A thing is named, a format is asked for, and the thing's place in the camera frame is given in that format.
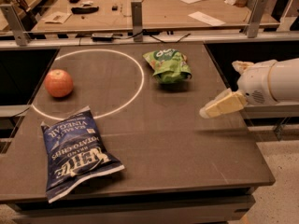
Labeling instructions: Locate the small white paper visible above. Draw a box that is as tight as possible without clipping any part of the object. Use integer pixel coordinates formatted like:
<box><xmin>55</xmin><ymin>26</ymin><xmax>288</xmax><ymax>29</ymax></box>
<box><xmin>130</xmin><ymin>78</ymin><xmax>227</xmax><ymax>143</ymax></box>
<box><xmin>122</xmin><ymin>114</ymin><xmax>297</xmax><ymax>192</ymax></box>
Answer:
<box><xmin>189</xmin><ymin>11</ymin><xmax>224</xmax><ymax>26</ymax></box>

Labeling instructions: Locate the black tool on bench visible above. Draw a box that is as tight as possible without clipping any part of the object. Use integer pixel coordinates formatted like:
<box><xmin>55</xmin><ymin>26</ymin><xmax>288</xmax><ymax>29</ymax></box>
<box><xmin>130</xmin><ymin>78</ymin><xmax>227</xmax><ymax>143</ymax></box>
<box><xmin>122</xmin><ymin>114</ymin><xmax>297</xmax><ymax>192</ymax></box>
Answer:
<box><xmin>71</xmin><ymin>7</ymin><xmax>99</xmax><ymax>15</ymax></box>

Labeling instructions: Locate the right metal bracket post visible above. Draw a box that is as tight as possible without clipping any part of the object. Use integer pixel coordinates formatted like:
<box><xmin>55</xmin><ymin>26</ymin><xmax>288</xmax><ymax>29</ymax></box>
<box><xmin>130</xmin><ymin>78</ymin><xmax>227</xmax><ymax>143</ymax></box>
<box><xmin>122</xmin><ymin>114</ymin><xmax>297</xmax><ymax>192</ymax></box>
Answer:
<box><xmin>244</xmin><ymin>0</ymin><xmax>268</xmax><ymax>38</ymax></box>

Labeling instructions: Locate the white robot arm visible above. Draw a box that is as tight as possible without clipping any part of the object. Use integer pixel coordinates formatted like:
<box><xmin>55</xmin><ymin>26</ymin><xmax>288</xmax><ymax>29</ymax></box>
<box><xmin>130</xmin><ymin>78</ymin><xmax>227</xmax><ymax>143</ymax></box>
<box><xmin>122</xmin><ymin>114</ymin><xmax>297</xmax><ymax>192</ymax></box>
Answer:
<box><xmin>199</xmin><ymin>58</ymin><xmax>299</xmax><ymax>119</ymax></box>

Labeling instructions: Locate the beige card on bench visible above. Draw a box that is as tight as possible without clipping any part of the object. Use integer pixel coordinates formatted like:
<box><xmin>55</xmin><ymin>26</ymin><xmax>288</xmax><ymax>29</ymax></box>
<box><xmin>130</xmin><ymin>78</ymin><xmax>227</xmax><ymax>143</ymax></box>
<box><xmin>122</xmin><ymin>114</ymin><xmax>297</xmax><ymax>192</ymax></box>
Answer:
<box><xmin>43</xmin><ymin>11</ymin><xmax>71</xmax><ymax>24</ymax></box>

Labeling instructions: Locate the blue potato chip bag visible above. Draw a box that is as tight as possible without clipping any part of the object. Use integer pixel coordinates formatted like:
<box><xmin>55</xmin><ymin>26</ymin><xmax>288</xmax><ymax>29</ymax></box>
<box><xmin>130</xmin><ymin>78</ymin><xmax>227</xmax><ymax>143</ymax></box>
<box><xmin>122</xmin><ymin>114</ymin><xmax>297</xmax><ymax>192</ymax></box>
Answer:
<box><xmin>41</xmin><ymin>106</ymin><xmax>124</xmax><ymax>203</ymax></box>

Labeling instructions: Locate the metal bracket post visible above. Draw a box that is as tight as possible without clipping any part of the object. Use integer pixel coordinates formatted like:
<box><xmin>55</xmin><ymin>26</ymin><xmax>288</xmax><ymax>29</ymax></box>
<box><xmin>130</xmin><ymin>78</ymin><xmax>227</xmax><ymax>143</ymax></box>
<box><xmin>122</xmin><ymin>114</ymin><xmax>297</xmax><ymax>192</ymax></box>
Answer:
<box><xmin>0</xmin><ymin>4</ymin><xmax>31</xmax><ymax>47</ymax></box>
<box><xmin>131</xmin><ymin>1</ymin><xmax>143</xmax><ymax>42</ymax></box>
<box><xmin>244</xmin><ymin>0</ymin><xmax>268</xmax><ymax>38</ymax></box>

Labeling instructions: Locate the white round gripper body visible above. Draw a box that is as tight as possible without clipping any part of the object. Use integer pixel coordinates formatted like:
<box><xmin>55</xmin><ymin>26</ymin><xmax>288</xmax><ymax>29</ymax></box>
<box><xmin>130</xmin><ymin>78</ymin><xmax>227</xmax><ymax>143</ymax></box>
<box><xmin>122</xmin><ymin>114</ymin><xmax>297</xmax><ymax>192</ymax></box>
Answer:
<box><xmin>237</xmin><ymin>60</ymin><xmax>278</xmax><ymax>105</ymax></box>

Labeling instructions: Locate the left metal bracket post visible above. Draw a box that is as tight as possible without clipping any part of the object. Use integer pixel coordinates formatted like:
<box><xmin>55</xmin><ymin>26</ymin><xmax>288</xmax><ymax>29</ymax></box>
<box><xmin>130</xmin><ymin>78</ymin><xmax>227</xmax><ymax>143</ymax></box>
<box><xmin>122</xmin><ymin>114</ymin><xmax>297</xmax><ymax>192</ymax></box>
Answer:
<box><xmin>0</xmin><ymin>4</ymin><xmax>31</xmax><ymax>47</ymax></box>

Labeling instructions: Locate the green rice chip bag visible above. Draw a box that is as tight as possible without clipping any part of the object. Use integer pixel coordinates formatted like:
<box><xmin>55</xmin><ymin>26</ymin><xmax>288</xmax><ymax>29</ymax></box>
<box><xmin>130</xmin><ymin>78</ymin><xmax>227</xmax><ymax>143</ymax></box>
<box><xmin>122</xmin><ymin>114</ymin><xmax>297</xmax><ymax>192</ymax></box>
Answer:
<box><xmin>143</xmin><ymin>49</ymin><xmax>192</xmax><ymax>84</ymax></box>

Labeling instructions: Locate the black cable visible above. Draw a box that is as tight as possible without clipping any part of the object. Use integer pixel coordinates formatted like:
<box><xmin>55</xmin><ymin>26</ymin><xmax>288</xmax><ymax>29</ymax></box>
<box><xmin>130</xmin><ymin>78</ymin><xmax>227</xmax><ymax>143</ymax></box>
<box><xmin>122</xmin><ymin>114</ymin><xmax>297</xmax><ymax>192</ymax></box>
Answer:
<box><xmin>112</xmin><ymin>31</ymin><xmax>192</xmax><ymax>44</ymax></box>

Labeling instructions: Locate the black power adapter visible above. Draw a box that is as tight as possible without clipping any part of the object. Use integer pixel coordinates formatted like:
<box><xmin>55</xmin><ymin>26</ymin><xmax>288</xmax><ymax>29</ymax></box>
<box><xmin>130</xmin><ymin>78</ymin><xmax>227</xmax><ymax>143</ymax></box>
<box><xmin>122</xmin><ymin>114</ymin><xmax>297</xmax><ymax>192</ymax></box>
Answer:
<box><xmin>92</xmin><ymin>33</ymin><xmax>113</xmax><ymax>42</ymax></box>

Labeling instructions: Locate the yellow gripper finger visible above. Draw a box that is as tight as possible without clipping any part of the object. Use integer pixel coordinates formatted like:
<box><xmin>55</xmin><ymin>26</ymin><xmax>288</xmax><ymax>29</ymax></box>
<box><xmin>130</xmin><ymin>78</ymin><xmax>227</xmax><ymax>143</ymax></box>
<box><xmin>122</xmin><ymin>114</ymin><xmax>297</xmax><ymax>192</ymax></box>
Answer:
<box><xmin>232</xmin><ymin>61</ymin><xmax>253</xmax><ymax>75</ymax></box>
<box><xmin>199</xmin><ymin>89</ymin><xmax>248</xmax><ymax>119</ymax></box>

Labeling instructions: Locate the red apple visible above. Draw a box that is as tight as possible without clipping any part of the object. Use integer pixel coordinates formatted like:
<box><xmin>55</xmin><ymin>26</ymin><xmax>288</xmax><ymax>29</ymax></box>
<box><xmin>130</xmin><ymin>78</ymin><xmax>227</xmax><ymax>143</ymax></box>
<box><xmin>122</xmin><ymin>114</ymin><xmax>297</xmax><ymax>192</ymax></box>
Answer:
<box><xmin>44</xmin><ymin>69</ymin><xmax>74</xmax><ymax>98</ymax></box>

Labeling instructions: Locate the middle metal bracket post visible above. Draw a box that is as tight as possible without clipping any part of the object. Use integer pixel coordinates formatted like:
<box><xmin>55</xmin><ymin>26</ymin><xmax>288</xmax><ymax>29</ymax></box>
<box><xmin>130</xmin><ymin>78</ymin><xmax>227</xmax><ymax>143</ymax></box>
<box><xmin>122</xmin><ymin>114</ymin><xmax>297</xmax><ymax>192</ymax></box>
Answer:
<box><xmin>131</xmin><ymin>1</ymin><xmax>143</xmax><ymax>42</ymax></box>

